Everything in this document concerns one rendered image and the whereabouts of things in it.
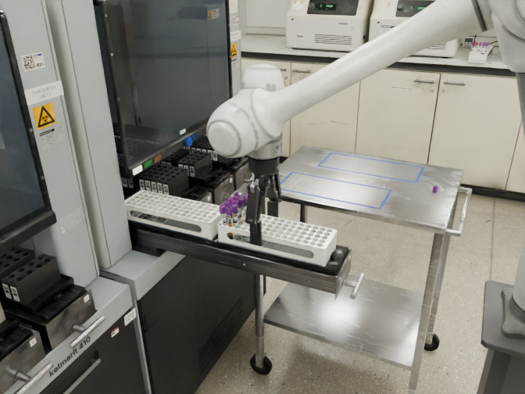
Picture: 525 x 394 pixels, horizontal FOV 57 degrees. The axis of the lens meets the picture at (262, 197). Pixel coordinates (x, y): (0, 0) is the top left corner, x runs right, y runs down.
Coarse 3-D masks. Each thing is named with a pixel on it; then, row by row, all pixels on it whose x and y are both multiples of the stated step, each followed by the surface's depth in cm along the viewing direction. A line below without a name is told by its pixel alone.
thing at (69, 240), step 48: (0, 0) 88; (48, 48) 99; (48, 144) 104; (48, 192) 106; (48, 240) 111; (96, 288) 122; (96, 336) 115; (48, 384) 104; (96, 384) 119; (144, 384) 139
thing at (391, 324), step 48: (288, 192) 152; (336, 192) 151; (384, 192) 151; (432, 192) 150; (288, 288) 195; (384, 288) 194; (432, 288) 140; (336, 336) 170; (384, 336) 170; (432, 336) 196
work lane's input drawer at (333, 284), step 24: (144, 240) 136; (168, 240) 132; (192, 240) 130; (216, 240) 127; (240, 264) 125; (264, 264) 121; (288, 264) 119; (312, 264) 116; (336, 264) 116; (336, 288) 115
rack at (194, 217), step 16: (144, 192) 144; (128, 208) 136; (144, 208) 134; (160, 208) 134; (176, 208) 134; (192, 208) 134; (208, 208) 133; (160, 224) 133; (176, 224) 137; (192, 224) 137; (208, 224) 126
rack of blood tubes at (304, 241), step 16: (240, 224) 126; (272, 224) 124; (288, 224) 124; (304, 224) 125; (224, 240) 126; (240, 240) 125; (272, 240) 119; (288, 240) 117; (304, 240) 117; (320, 240) 118; (336, 240) 122; (288, 256) 119; (304, 256) 121; (320, 256) 115
